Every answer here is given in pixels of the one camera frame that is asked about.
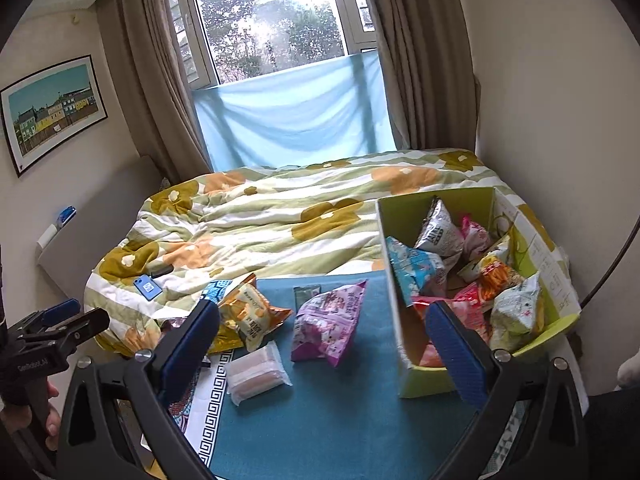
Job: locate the clear pink wafer pack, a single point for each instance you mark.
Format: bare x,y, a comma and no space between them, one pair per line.
257,372

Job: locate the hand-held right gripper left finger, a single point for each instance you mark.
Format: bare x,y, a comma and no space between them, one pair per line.
182,360

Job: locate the teal patterned table mat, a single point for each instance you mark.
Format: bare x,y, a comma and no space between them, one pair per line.
340,420

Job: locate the dark purple snack bag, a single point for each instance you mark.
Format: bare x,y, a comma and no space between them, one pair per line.
172,324

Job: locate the floral striped duvet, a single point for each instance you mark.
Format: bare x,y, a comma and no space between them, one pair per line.
260,230

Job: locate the grey padded headboard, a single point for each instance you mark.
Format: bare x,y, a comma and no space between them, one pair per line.
100,210

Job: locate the blue phone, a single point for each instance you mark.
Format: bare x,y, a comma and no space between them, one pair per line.
147,288

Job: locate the pile of snack packets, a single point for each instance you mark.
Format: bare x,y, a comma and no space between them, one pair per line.
425,265

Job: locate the framed wall poster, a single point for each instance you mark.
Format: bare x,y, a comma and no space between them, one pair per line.
50,115

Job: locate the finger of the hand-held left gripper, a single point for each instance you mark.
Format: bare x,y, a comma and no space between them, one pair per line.
85,325
60,311

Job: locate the white small device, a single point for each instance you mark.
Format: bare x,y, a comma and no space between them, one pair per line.
49,237

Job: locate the window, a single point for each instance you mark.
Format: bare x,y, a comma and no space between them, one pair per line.
270,15

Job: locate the white rounded object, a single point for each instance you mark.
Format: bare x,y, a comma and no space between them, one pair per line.
630,371

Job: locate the brown curtain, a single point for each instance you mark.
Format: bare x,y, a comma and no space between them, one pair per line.
145,60
425,60

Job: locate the person's left hand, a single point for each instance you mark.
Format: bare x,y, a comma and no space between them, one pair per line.
52,422

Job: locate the blue snack bag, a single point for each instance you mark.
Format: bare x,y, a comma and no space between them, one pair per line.
217,290

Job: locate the black small object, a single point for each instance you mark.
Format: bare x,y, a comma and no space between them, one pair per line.
161,273

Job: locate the light blue window cloth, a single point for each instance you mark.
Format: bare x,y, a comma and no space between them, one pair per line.
290,120

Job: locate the green cardboard box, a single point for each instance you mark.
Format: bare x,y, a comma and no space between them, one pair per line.
415,381

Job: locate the black curved rod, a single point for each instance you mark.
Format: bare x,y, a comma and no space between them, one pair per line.
600,282

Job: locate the blue small device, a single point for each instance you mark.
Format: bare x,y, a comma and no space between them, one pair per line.
67,215

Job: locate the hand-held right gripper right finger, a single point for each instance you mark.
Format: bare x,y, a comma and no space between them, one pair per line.
457,360

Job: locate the dark green small sachet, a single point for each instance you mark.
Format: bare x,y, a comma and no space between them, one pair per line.
305,297

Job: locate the dark clothing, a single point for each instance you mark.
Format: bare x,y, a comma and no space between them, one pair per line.
615,435

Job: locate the orange snack bag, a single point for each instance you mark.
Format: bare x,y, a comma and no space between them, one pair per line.
250,315

